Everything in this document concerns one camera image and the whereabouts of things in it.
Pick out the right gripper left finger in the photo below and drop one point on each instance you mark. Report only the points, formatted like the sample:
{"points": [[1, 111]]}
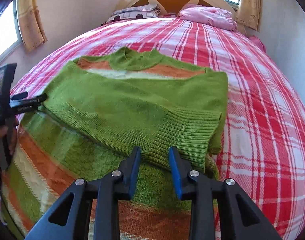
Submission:
{"points": [[69, 216]]}

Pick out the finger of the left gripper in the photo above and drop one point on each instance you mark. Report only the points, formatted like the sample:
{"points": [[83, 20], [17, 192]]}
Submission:
{"points": [[39, 99], [19, 96]]}

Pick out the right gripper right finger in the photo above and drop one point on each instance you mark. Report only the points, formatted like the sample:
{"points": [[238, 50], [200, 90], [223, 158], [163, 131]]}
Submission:
{"points": [[239, 216]]}

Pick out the green striped knit sweater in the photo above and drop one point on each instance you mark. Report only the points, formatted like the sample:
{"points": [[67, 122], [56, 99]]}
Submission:
{"points": [[97, 110]]}

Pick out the person's left hand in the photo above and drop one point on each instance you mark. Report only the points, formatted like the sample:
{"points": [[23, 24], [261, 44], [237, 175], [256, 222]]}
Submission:
{"points": [[8, 140]]}

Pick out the left side window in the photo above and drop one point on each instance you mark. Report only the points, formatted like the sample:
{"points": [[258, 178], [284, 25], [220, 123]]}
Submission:
{"points": [[10, 36]]}

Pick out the yellow curtain left window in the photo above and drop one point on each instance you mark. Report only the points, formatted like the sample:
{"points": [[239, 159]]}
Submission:
{"points": [[30, 25]]}

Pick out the red plaid bed sheet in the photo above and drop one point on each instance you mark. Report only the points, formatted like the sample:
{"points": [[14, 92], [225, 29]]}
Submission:
{"points": [[263, 140]]}

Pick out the grey patterned pillow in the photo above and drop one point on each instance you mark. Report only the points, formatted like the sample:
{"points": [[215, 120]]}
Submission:
{"points": [[132, 13]]}

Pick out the pink cloth beside bed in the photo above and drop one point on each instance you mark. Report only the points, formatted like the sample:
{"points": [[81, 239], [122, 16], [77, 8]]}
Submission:
{"points": [[257, 42]]}

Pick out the pink floral pillow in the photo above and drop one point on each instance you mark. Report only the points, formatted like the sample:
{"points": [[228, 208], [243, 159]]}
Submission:
{"points": [[215, 17]]}

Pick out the yellow curtain right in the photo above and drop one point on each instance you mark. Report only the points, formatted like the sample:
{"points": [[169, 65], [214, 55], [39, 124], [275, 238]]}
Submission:
{"points": [[249, 13]]}

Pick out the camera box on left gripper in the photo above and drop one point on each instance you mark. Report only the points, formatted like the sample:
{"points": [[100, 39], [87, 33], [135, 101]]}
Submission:
{"points": [[7, 72]]}

